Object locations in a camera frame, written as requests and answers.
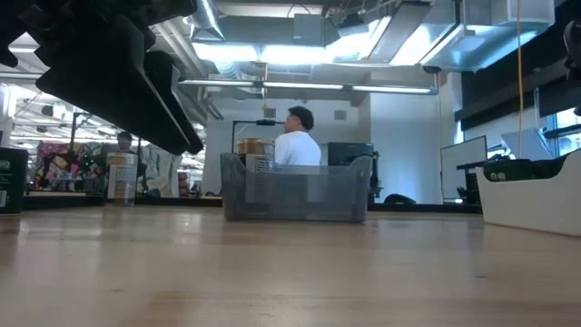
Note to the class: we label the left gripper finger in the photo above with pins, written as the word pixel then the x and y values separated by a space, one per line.
pixel 174 104
pixel 113 82

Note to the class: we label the gold-lidded glass seasoning jar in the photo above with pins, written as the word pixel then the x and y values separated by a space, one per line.
pixel 255 146

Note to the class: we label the green-lidded glass spice jar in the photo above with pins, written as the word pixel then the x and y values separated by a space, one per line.
pixel 13 181

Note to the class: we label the white plastic bin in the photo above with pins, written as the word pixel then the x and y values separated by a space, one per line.
pixel 531 204

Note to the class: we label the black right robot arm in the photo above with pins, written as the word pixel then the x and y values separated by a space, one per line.
pixel 574 45

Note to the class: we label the person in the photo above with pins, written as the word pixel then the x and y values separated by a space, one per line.
pixel 125 140
pixel 297 150

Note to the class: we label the grey hanging garment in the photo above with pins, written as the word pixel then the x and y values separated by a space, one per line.
pixel 161 168

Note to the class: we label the beige cup at top left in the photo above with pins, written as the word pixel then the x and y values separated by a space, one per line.
pixel 121 181

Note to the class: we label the colourful patterned cloth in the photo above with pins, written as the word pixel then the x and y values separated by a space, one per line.
pixel 59 163

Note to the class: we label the ceiling light strip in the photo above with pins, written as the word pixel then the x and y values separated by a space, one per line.
pixel 299 85

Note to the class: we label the grey translucent plastic bin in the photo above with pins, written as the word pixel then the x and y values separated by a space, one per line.
pixel 295 200

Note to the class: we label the black computer monitor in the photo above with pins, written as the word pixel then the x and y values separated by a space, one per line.
pixel 349 153

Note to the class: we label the black dome object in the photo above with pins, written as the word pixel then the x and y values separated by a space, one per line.
pixel 399 200

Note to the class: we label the white computer monitor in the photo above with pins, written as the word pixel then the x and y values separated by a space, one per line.
pixel 463 163

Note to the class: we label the silver round air duct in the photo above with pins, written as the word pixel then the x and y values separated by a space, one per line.
pixel 206 18

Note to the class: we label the black stand frame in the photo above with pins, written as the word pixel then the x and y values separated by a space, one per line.
pixel 265 122

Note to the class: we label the black aluminium table frame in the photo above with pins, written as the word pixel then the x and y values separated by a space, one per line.
pixel 408 208

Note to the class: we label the silver ceiling air duct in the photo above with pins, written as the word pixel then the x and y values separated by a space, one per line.
pixel 490 41

